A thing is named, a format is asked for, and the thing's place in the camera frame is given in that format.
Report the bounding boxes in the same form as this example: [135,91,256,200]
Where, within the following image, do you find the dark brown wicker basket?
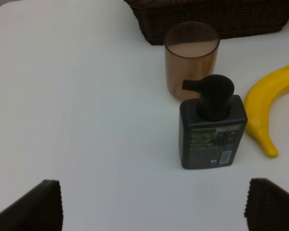
[126,0,289,45]

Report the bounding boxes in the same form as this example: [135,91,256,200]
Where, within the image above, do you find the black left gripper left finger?
[0,180,64,231]

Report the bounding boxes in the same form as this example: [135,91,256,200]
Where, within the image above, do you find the dark green pump bottle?
[179,75,248,169]

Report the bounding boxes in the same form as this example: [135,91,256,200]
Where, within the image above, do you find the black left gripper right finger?
[244,178,289,231]

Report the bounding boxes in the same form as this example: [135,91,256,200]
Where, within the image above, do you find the brown translucent plastic cup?
[164,22,220,101]

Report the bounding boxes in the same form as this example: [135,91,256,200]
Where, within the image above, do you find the yellow banana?
[244,65,289,158]

